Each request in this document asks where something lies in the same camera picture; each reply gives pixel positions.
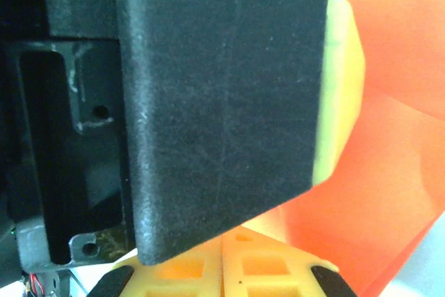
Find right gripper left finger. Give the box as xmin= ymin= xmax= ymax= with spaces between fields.
xmin=88 ymin=236 xmax=223 ymax=297

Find thin coloured gripper wires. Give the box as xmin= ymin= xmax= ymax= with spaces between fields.
xmin=20 ymin=271 xmax=49 ymax=297

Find orange paper sheet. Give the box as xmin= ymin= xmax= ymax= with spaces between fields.
xmin=277 ymin=0 xmax=445 ymax=297

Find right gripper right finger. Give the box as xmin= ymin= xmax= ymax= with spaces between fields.
xmin=222 ymin=226 xmax=359 ymax=297

